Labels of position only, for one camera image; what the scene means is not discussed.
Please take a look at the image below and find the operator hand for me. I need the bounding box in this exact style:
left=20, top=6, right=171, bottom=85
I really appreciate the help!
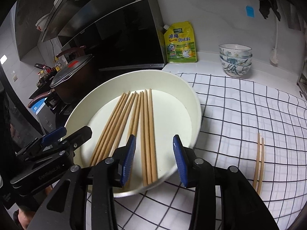
left=13, top=209, right=35, bottom=229

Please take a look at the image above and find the blue silicone spatula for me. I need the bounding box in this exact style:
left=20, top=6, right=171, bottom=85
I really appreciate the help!
left=246, top=0, right=255, bottom=18

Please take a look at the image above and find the white round basin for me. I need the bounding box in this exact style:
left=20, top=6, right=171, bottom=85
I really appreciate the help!
left=65, top=70, right=201, bottom=198

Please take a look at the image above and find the wooden chopstick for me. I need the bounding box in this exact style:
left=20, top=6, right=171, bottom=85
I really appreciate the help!
left=148, top=89, right=158, bottom=182
left=124, top=93, right=140, bottom=189
left=109, top=92, right=137, bottom=156
left=252, top=133, right=260, bottom=190
left=89, top=92, right=126, bottom=166
left=257, top=138, right=265, bottom=195
left=127, top=93, right=139, bottom=139
left=96, top=93, right=135, bottom=163
left=101, top=91, right=137, bottom=159
left=140, top=91, right=148, bottom=186
left=93, top=91, right=131, bottom=165
left=144, top=90, right=152, bottom=184

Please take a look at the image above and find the top patterned ceramic bowl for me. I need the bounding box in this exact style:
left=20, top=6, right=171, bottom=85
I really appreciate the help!
left=219, top=44, right=252, bottom=58

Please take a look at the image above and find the white hanging brush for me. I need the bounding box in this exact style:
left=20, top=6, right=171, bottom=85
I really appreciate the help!
left=270, top=18, right=279, bottom=66

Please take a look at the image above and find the black range hood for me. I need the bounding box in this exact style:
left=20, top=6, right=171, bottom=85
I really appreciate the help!
left=14, top=0, right=167, bottom=69

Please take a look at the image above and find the black gas stove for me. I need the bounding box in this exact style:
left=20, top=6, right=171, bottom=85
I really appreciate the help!
left=27, top=86, right=72, bottom=133

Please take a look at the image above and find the patterned ceramic bowl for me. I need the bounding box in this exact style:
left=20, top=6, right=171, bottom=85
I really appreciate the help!
left=219, top=44, right=252, bottom=58
left=221, top=61, right=252, bottom=78
left=220, top=54, right=252, bottom=66

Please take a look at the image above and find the white black checkered cloth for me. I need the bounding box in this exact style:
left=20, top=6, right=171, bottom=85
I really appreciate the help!
left=115, top=74, right=306, bottom=229

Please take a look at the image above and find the yellow seasoning pouch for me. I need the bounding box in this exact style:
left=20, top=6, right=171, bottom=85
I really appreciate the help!
left=164, top=21, right=197, bottom=63

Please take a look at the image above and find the dark pot with lid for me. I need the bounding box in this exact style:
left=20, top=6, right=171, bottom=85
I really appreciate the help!
left=28, top=46, right=96, bottom=108

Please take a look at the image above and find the bottom patterned ceramic bowl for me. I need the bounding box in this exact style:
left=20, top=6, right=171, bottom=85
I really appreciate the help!
left=221, top=61, right=252, bottom=78

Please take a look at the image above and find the middle patterned ceramic bowl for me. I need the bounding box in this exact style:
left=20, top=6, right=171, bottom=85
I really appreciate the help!
left=220, top=54, right=252, bottom=66

